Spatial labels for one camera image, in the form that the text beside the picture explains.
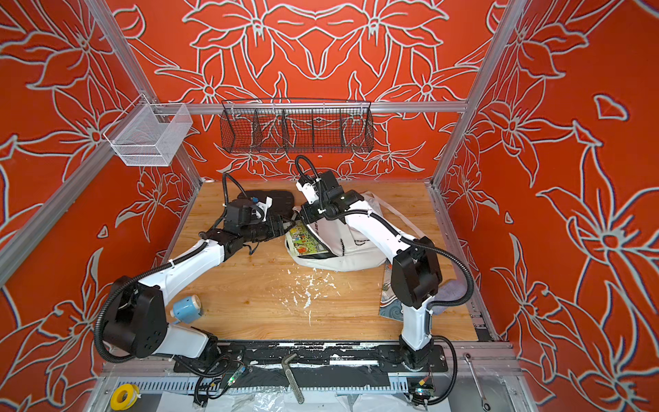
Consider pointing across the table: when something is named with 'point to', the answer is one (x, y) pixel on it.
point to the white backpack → (346, 249)
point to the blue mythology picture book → (390, 305)
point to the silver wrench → (485, 402)
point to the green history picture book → (305, 243)
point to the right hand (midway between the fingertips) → (302, 206)
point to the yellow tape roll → (133, 394)
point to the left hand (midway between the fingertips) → (290, 223)
